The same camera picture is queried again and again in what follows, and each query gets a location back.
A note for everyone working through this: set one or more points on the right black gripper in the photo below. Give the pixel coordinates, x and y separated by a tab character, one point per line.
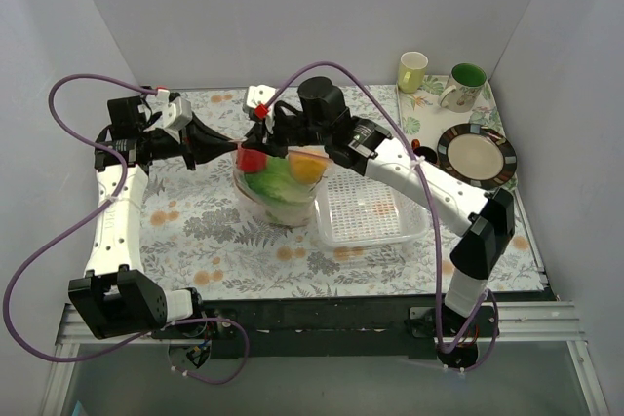
266	138

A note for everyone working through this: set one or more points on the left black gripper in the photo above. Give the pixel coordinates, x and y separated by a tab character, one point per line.
188	144

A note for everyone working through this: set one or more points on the clear zip top bag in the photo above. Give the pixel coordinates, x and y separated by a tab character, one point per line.
278	213

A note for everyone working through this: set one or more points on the orange fake fruit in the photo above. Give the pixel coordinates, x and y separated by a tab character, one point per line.
306	170

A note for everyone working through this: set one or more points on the white plastic basket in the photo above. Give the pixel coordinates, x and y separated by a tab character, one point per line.
353	211

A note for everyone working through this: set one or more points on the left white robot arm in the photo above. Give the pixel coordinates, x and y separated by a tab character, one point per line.
115	297

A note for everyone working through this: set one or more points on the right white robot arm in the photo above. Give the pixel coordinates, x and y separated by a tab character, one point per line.
483	220

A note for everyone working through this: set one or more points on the green fake lettuce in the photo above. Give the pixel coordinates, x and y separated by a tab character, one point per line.
275	184

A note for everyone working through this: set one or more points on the floral table mat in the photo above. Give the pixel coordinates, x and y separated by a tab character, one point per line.
195	230

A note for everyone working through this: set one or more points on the small brown cup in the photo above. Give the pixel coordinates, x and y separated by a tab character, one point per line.
428	153

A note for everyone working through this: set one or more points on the yellow green mug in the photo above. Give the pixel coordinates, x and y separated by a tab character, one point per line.
411	72

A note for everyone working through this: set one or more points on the floral serving tray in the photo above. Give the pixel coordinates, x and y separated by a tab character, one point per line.
423	119

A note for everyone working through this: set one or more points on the green interior floral mug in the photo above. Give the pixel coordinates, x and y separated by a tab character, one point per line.
464	84

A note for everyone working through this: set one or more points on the striped rim ceramic plate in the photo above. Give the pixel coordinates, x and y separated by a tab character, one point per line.
477	155

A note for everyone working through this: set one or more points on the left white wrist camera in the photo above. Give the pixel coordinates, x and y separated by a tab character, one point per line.
176	112

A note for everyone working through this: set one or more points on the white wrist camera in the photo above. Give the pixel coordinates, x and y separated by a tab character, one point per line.
176	112
254	105

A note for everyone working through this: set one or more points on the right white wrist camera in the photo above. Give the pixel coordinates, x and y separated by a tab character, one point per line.
254	105

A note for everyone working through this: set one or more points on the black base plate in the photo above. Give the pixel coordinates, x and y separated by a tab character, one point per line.
400	326

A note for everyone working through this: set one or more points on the aluminium frame rail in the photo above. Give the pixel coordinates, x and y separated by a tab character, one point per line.
554	321

